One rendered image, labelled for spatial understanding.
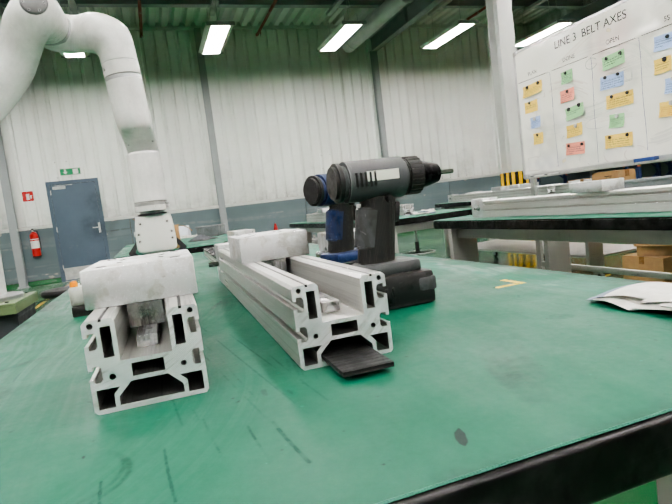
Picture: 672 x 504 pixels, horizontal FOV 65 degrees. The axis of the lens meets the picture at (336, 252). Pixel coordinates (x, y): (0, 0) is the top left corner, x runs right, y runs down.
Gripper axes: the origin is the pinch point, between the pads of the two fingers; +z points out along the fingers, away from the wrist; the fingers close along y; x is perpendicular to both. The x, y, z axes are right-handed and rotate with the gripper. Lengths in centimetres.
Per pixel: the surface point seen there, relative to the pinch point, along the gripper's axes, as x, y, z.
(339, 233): 53, -34, -6
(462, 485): 123, -17, 4
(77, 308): 34.0, 15.8, 2.2
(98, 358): 98, 4, -1
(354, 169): 78, -29, -16
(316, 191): 55, -30, -15
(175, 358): 98, -2, 0
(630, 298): 100, -53, 3
